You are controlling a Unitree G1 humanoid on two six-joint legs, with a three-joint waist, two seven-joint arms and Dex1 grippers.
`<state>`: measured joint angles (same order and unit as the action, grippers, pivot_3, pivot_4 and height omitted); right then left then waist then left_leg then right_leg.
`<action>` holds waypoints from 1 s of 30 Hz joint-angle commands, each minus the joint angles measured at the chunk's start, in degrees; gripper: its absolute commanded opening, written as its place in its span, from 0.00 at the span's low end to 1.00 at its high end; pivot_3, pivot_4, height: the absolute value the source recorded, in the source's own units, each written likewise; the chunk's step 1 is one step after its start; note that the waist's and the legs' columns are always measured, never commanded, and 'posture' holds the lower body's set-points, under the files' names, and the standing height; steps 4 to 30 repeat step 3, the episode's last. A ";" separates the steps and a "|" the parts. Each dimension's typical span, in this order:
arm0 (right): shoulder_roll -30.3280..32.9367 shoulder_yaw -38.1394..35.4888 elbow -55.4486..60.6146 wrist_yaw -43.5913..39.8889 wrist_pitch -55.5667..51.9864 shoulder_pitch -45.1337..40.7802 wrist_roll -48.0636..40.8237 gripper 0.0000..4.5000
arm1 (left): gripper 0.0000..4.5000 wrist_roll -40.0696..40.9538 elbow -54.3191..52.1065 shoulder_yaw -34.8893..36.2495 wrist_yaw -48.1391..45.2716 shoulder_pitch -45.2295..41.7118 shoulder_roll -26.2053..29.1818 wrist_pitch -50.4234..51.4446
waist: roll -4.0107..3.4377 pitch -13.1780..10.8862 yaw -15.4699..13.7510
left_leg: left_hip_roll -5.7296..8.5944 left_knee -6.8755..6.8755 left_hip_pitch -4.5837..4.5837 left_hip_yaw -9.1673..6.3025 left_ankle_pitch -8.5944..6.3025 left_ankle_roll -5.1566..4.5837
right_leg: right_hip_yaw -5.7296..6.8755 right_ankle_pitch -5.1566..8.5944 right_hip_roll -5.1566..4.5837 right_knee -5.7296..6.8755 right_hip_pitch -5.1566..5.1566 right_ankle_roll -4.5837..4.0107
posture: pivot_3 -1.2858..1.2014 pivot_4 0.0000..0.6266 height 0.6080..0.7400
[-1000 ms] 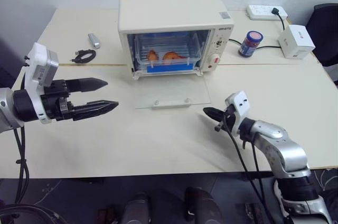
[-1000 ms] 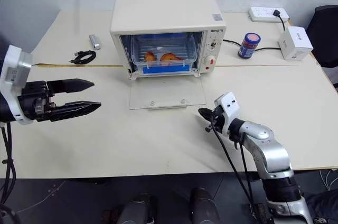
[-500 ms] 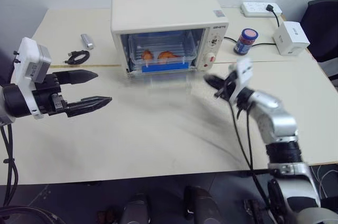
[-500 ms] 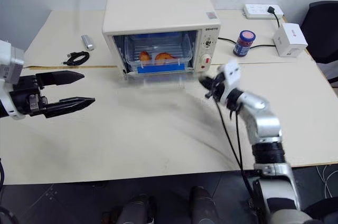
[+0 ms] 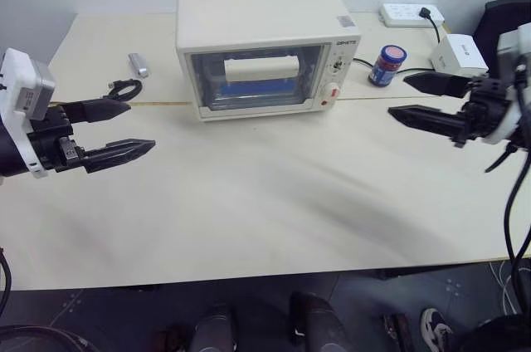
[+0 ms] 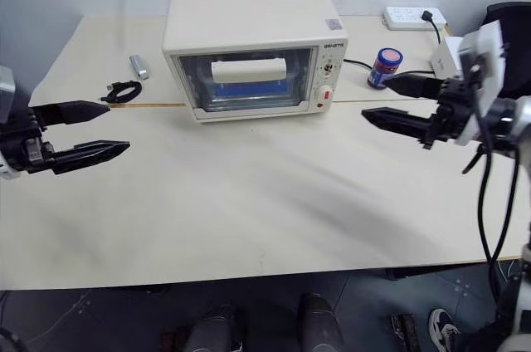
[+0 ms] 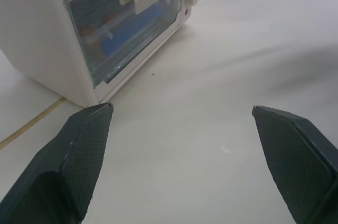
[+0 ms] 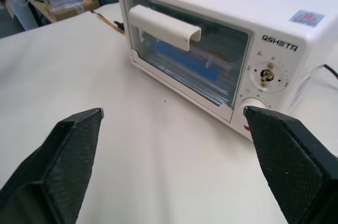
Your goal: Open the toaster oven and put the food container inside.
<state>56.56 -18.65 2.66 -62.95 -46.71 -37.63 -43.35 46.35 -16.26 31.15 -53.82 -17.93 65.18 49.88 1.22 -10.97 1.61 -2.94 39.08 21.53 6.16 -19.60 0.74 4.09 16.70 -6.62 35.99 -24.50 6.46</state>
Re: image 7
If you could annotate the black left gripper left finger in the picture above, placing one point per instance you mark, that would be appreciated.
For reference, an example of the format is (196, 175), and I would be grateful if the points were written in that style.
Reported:
(66, 166)

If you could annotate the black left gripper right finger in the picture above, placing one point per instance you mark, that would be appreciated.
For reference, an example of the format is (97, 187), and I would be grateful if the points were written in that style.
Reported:
(293, 166)

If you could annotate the white toaster oven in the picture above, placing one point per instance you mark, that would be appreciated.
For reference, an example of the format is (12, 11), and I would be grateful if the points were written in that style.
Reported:
(39, 36)

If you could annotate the glass toaster oven door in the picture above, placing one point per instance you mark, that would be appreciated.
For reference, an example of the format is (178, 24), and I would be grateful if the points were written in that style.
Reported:
(116, 36)

